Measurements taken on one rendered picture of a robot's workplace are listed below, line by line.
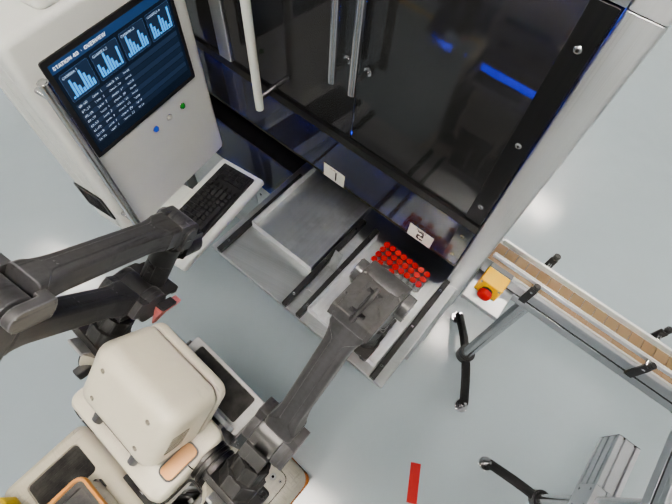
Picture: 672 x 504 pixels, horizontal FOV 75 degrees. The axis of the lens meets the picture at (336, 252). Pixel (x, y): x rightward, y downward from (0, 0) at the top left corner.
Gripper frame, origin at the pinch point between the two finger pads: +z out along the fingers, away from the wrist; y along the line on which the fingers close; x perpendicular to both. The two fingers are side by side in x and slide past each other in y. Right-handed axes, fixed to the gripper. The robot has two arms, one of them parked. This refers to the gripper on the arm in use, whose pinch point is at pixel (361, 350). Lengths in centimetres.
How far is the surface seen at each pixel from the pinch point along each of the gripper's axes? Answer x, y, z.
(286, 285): 31.0, 1.5, 2.0
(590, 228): -49, 181, 70
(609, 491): -89, 31, 32
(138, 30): 90, 7, -52
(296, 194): 52, 29, -1
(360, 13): 34, 21, -76
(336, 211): 37.0, 32.8, -1.9
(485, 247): -10.1, 32.7, -29.7
